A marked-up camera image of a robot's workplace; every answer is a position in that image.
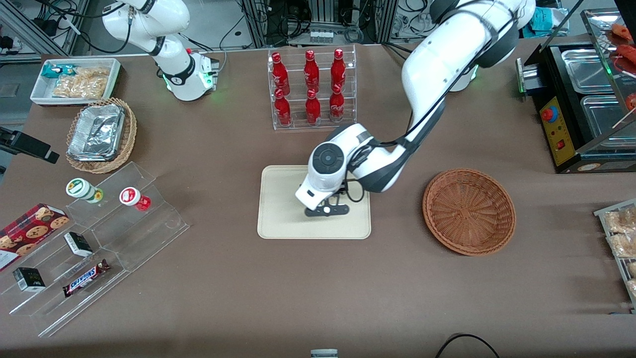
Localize beige rectangular tray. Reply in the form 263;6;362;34
257;165;372;240

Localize round brown wicker basket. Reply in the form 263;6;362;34
422;168;516;257

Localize oval wicker basket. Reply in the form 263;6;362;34
65;97;138;175

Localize tray of bagged pastries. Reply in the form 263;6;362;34
593;198;636;314

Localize red cola bottle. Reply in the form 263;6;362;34
273;89;293;126
305;89;322;125
304;50;320;93
328;85;345;123
330;48;347;90
271;52;291;95

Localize clear acrylic bottle rack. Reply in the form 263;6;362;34
268;44;358;131

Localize clear acrylic stepped display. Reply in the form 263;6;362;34
0;161;191;338

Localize red lid yogurt cup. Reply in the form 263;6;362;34
119;186;152;212

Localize stacked aluminium foil trays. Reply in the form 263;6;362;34
67;103;126;162

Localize green lid yogurt cup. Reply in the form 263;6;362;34
66;178;104;204

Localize small black box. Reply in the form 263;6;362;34
12;267;46;292
63;231;94;258

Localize Snickers chocolate bar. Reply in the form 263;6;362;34
62;259;110;298

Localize black food warmer appliance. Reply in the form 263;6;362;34
515;7;636;174

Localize clear bag of crackers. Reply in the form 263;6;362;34
52;67;111;99

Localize red cookie box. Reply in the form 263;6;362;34
0;202;71;272

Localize teal snack packet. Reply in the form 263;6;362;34
41;64;76;80

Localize white rectangular bin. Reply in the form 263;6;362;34
30;58;122;107

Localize steel warmer pan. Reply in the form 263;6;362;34
561;48;615;94
580;94;636;139

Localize clear bag of fried snacks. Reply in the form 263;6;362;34
603;207;636;235
608;232;636;259

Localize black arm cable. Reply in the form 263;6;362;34
343;15;517;203

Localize black floor cable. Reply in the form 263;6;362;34
436;334;500;358

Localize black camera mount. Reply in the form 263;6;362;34
0;126;60;164

